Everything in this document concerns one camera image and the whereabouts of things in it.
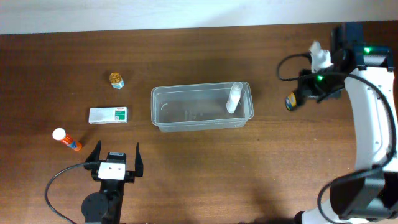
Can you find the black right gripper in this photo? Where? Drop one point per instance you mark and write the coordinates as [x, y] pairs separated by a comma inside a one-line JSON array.
[[306, 92]]

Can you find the dark bottle white cap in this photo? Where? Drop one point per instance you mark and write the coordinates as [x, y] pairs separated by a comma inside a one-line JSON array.
[[291, 102]]

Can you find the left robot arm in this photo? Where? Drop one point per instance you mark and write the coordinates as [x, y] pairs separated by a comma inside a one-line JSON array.
[[105, 205]]

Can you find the small jar gold lid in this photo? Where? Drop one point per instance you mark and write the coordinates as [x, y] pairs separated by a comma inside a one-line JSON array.
[[116, 80]]

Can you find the clear plastic container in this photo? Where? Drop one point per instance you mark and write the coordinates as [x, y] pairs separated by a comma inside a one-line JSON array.
[[199, 107]]

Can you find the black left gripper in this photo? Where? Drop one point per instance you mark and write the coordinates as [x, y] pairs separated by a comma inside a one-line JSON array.
[[132, 175]]

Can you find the orange tube white cap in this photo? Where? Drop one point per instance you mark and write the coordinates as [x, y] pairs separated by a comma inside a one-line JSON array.
[[59, 134]]

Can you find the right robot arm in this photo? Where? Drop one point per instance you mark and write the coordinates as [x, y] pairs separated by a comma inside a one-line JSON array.
[[366, 72]]

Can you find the white green medicine box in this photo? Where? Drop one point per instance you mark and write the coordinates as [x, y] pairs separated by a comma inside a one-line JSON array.
[[108, 115]]

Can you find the white plastic bottle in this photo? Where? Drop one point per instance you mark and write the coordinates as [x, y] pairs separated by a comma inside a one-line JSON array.
[[234, 97]]

